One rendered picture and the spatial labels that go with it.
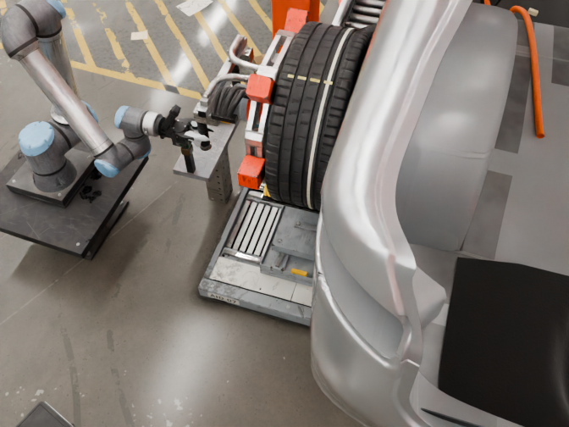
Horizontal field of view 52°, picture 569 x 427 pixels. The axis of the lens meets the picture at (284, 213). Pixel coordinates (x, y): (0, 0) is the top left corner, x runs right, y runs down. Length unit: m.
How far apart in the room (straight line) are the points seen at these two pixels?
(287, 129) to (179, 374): 1.21
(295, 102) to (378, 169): 0.92
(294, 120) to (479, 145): 0.57
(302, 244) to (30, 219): 1.21
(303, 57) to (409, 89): 0.91
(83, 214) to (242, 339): 0.89
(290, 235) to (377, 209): 1.67
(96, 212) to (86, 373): 0.69
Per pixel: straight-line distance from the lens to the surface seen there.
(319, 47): 1.95
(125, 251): 2.92
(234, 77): 2.10
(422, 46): 1.11
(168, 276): 2.80
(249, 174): 1.94
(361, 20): 3.65
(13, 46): 2.25
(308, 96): 1.85
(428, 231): 1.75
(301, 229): 2.61
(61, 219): 2.74
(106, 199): 2.74
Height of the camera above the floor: 2.38
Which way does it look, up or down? 54 degrees down
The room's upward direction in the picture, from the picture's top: 1 degrees counter-clockwise
